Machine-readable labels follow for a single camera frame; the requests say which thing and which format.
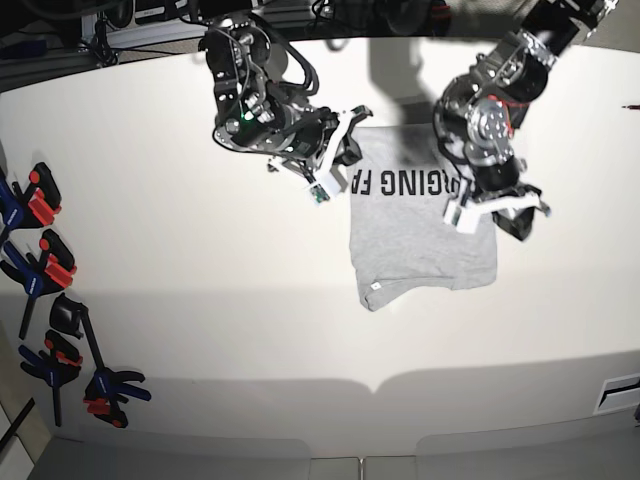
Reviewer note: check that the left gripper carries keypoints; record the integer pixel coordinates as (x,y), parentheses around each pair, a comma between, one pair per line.
(505,200)

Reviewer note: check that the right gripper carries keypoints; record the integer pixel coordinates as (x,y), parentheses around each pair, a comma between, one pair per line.
(321,138)

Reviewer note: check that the grey T-shirt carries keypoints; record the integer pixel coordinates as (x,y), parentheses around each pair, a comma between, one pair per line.
(398,238)

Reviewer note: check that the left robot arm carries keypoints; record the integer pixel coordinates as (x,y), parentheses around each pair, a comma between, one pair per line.
(477,115)

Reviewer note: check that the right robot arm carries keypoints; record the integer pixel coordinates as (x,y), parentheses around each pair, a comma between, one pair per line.
(260,115)

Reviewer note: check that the white vent plate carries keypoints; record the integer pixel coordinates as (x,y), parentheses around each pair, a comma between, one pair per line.
(618,394)

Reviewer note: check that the blue red clamp top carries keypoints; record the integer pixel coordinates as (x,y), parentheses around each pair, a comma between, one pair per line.
(32,208)

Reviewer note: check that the blue red clamp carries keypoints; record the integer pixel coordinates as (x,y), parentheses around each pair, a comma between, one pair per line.
(58,366)
(32,208)
(52,272)

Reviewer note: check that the black bar clamp long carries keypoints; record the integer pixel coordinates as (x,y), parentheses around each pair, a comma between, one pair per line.
(108,389)

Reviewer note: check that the blue red clamp lower left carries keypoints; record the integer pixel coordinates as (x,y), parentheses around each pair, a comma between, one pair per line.
(58,366)

